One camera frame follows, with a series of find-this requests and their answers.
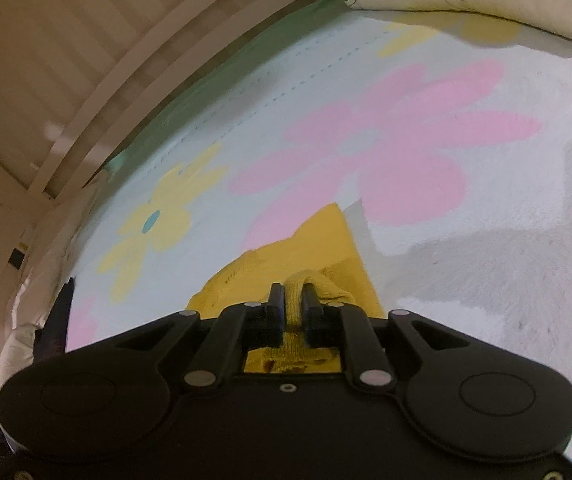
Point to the dark maroon folded cloth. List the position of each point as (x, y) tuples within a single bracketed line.
[(58, 315)]

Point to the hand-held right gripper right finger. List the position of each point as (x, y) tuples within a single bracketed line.
[(311, 312)]

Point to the black wall socket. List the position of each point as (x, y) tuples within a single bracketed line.
[(17, 258)]

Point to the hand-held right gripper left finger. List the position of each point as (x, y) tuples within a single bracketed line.
[(275, 310)]

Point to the pastel flower print bed sheet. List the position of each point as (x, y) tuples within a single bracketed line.
[(416, 160)]

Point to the beige slatted headboard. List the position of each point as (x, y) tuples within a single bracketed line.
[(116, 50)]

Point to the mustard yellow long-sleeved shirt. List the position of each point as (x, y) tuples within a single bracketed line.
[(316, 250)]

